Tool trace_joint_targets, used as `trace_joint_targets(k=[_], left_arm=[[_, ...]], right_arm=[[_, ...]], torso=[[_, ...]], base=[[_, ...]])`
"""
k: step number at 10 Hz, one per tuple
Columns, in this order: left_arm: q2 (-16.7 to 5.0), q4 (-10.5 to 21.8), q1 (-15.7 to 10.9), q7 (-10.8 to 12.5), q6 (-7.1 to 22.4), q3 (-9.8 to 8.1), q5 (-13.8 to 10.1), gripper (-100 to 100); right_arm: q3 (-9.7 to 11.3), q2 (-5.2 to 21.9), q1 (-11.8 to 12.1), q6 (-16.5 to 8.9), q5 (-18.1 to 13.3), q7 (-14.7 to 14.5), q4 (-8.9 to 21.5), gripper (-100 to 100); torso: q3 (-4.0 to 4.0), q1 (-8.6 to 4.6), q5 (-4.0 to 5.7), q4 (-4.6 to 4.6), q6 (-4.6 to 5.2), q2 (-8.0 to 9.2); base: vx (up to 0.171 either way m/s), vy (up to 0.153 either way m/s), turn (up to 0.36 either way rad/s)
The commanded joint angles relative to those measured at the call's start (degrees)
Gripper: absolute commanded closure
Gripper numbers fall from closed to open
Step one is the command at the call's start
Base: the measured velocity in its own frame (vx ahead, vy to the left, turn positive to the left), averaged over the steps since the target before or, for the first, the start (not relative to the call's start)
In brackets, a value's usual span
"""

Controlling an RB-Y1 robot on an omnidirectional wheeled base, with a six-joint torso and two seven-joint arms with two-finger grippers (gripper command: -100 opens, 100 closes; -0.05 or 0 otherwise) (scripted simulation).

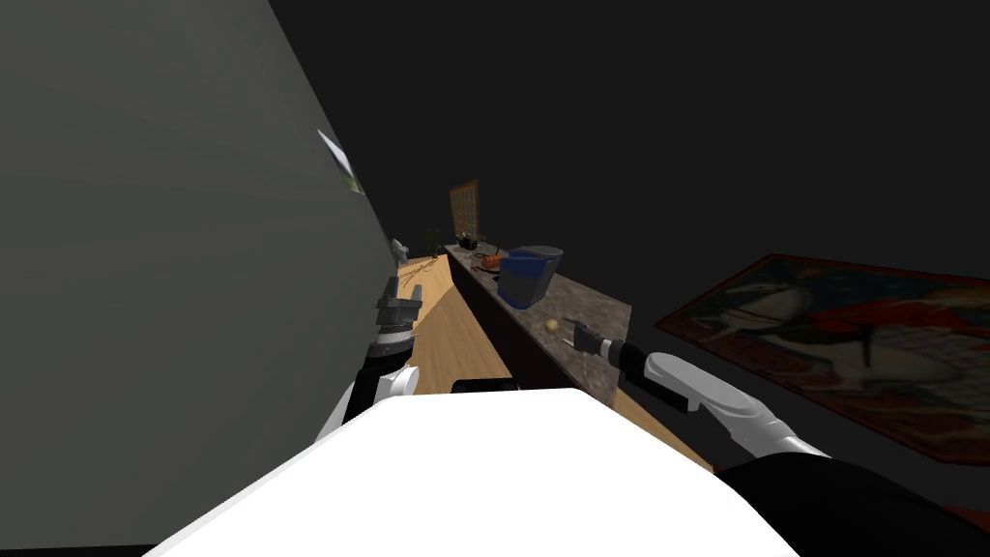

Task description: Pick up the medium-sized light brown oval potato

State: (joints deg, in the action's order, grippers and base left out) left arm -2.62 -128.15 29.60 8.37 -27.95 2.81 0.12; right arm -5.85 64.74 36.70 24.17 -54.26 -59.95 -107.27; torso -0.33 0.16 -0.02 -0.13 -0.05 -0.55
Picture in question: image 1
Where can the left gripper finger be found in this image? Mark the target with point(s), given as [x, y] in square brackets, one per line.
[391, 289]
[418, 295]

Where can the large red horse painting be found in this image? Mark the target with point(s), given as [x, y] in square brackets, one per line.
[851, 340]

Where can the brown wooden door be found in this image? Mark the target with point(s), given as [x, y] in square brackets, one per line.
[465, 209]

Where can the small white figure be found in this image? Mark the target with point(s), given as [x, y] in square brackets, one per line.
[399, 251]

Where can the white framed wall picture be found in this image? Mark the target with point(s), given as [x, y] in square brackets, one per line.
[340, 161]

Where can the blue bin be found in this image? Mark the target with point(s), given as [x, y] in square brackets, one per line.
[526, 275]

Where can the green potted plant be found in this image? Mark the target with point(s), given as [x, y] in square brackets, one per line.
[431, 244]

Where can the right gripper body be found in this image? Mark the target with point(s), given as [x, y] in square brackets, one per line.
[589, 341]

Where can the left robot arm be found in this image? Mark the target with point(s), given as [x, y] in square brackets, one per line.
[380, 379]

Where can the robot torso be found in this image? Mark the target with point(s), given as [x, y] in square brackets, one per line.
[495, 480]

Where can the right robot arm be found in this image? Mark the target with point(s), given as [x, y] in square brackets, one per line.
[719, 402]

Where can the black kettle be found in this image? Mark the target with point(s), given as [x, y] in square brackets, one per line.
[466, 243]

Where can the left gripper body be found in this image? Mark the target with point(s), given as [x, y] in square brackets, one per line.
[397, 315]

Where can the orange round object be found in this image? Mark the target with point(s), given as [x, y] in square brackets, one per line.
[491, 262]

